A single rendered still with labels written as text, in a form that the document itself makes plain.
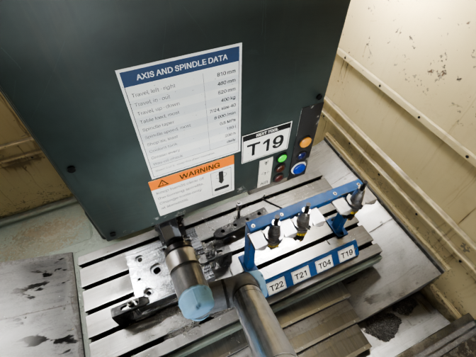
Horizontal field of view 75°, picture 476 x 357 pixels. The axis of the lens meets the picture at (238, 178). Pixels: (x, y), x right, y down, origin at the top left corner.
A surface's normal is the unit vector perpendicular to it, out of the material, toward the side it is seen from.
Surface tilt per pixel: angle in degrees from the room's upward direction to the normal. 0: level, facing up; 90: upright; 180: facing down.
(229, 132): 90
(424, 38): 90
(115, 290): 0
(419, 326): 17
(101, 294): 0
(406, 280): 24
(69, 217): 0
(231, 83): 90
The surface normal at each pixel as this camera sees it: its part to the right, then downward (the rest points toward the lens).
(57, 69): 0.40, 0.72
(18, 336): 0.37, -0.70
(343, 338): 0.14, -0.66
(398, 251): -0.36, -0.44
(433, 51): -0.91, 0.32
